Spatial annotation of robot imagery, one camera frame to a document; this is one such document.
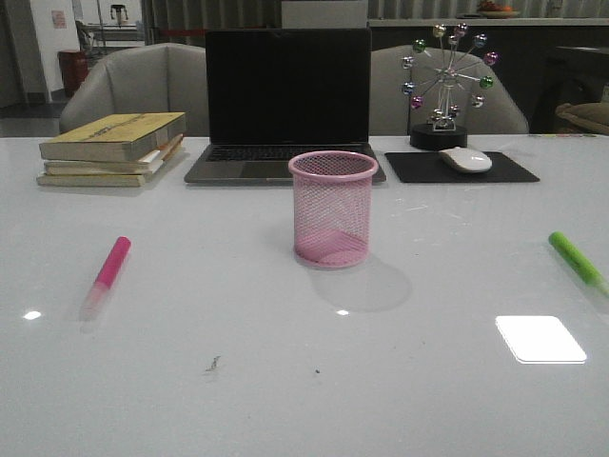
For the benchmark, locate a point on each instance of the white computer mouse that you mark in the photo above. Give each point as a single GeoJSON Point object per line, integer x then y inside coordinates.
{"type": "Point", "coordinates": [466, 160]}

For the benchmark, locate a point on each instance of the pink mesh pen holder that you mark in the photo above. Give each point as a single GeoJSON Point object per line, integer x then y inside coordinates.
{"type": "Point", "coordinates": [332, 199]}

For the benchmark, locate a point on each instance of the ferris wheel desk ornament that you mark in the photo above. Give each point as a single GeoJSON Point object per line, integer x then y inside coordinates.
{"type": "Point", "coordinates": [446, 74]}

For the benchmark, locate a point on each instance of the pink highlighter pen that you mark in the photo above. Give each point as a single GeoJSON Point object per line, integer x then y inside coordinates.
{"type": "Point", "coordinates": [104, 280]}

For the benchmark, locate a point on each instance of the beige cushion at right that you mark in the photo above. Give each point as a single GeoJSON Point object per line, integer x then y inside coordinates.
{"type": "Point", "coordinates": [590, 116]}

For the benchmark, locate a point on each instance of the grey open laptop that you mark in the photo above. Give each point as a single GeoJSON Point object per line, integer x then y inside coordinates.
{"type": "Point", "coordinates": [276, 93]}

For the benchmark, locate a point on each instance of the yellow book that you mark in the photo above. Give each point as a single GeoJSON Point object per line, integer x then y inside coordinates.
{"type": "Point", "coordinates": [91, 180]}
{"type": "Point", "coordinates": [115, 138]}

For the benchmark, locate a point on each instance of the right grey armchair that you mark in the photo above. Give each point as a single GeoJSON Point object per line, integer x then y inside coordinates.
{"type": "Point", "coordinates": [402, 94]}

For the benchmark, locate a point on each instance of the green highlighter pen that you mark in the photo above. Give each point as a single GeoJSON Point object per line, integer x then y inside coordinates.
{"type": "Point", "coordinates": [583, 267]}

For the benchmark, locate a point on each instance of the middle cream book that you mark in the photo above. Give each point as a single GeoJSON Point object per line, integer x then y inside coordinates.
{"type": "Point", "coordinates": [148, 164]}

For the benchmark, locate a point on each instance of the top yellow book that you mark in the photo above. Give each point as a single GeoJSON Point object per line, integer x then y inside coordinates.
{"type": "Point", "coordinates": [115, 138]}

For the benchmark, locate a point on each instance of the bottom yellow book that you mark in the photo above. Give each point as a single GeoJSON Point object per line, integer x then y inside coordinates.
{"type": "Point", "coordinates": [91, 180]}

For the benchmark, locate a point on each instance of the black mouse pad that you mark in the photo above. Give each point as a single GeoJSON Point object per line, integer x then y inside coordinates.
{"type": "Point", "coordinates": [429, 168]}

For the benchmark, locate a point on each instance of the left grey armchair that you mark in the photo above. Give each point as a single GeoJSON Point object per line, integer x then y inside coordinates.
{"type": "Point", "coordinates": [156, 78]}

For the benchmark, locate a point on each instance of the grey armchair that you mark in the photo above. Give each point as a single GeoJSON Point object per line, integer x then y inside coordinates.
{"type": "Point", "coordinates": [402, 94]}
{"type": "Point", "coordinates": [156, 78]}

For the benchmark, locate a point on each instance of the fruit bowl on counter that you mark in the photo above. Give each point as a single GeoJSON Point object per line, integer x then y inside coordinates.
{"type": "Point", "coordinates": [493, 10]}

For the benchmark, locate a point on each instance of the red bin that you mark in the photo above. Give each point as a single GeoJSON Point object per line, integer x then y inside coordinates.
{"type": "Point", "coordinates": [74, 69]}

